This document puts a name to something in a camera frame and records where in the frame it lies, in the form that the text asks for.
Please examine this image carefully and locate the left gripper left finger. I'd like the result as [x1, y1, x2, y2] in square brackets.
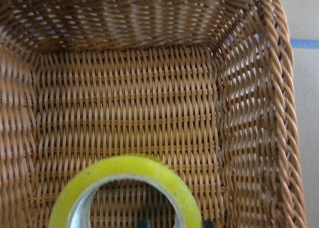
[138, 220, 152, 228]

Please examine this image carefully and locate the yellow tape roll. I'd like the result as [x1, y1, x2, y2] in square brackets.
[48, 154, 202, 228]

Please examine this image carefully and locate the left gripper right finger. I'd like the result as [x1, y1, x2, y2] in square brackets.
[202, 220, 214, 228]

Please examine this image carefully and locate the brown wicker basket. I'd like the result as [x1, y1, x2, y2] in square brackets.
[0, 0, 307, 228]

